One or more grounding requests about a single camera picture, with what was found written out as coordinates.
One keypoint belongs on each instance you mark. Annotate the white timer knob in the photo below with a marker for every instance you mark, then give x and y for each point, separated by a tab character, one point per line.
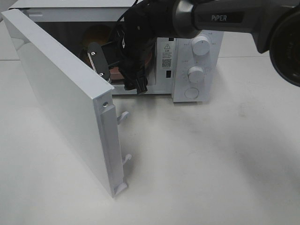
196	74

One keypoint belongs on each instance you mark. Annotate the white microwave oven body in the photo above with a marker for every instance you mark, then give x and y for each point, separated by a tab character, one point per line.
182	68

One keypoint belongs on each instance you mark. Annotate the pink round plate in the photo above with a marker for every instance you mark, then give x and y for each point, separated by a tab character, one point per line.
115	73

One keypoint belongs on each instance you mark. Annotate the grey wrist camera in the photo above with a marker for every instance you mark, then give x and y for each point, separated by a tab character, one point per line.
103	58

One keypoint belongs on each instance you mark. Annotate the white microwave door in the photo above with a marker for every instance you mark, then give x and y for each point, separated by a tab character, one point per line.
75	98

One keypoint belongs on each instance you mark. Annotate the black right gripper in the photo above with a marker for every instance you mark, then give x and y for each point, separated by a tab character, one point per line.
143	24

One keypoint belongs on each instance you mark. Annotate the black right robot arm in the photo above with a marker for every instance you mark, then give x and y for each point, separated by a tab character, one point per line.
273	24

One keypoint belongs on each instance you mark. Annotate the burger with lettuce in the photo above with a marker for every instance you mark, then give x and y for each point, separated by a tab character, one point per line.
96	33

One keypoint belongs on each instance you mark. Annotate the white round door button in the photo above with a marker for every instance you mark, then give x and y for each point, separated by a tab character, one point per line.
192	93

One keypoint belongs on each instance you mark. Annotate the white upper power knob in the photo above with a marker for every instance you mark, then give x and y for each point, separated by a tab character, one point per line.
201	45

